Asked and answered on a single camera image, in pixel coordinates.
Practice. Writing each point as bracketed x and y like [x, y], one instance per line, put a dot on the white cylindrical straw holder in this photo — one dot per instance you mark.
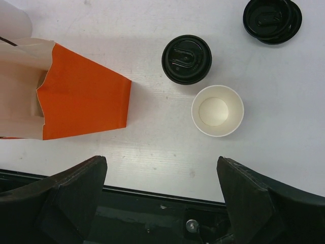
[15, 23]

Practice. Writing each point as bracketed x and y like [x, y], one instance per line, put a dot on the orange paper bag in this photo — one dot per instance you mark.
[50, 92]

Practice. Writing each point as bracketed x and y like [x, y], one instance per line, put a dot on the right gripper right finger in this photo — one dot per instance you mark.
[264, 210]

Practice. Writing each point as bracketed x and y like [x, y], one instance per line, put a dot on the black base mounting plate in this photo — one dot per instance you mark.
[131, 217]

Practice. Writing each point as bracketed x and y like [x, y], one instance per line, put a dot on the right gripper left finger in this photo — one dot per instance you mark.
[56, 209]

